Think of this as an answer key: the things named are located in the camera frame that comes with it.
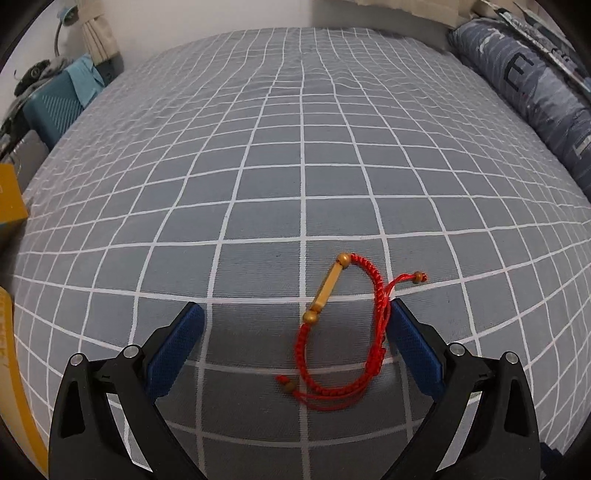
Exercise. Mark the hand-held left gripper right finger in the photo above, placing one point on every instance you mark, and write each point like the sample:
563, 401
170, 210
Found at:
415, 350

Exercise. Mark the narrow beige curtain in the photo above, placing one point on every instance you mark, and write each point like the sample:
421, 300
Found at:
99, 32

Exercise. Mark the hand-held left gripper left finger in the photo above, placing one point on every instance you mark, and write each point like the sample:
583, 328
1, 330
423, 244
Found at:
178, 350

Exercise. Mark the grey patterned pillow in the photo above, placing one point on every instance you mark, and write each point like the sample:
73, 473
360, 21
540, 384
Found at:
531, 23

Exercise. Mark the teal suitcase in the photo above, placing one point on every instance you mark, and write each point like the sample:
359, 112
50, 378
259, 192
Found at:
53, 110

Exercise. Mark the blue grey printed folded quilt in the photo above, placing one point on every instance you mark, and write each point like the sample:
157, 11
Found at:
540, 87

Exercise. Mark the teal cloth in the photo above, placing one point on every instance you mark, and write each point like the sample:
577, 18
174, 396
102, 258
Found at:
85, 81

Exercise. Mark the grey checked bed sheet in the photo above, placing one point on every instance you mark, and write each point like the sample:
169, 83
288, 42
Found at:
300, 138

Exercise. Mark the blue desk lamp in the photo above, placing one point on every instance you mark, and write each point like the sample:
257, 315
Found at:
68, 16

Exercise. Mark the black bag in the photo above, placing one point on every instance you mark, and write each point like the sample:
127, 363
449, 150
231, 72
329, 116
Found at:
39, 74

